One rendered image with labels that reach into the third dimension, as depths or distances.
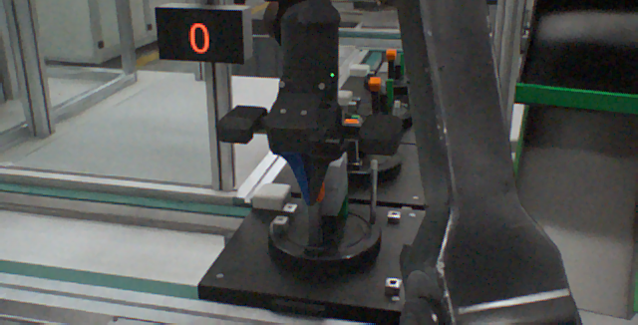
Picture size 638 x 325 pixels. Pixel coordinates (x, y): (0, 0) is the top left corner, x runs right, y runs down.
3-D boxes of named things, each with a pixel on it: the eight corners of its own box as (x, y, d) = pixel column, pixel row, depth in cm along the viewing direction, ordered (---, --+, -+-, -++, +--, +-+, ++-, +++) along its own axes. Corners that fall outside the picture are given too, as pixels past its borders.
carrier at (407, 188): (428, 218, 89) (433, 136, 85) (265, 201, 94) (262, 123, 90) (437, 157, 111) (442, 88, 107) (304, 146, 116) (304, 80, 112)
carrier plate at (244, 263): (411, 329, 66) (413, 312, 65) (197, 299, 71) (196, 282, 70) (427, 223, 88) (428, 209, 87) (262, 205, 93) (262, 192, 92)
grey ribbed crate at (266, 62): (347, 95, 265) (347, 40, 257) (207, 86, 278) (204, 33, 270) (363, 70, 304) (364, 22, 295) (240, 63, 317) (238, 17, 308)
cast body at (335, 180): (337, 216, 73) (338, 162, 71) (301, 213, 74) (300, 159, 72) (349, 187, 81) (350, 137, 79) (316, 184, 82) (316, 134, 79)
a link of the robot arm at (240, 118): (233, 53, 68) (211, 65, 62) (406, 61, 64) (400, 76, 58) (236, 125, 71) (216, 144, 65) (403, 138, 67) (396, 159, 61)
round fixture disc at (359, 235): (372, 280, 71) (372, 265, 70) (253, 265, 74) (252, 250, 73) (387, 223, 84) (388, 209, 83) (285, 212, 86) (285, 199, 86)
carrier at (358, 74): (443, 114, 134) (447, 56, 129) (332, 106, 139) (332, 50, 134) (447, 84, 156) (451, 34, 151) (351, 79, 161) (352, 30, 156)
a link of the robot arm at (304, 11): (353, -3, 57) (325, -13, 66) (292, 0, 56) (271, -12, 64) (352, 72, 60) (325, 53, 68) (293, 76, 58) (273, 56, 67)
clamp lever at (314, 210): (321, 248, 72) (321, 188, 69) (304, 246, 72) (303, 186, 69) (328, 232, 75) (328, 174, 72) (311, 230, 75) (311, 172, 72)
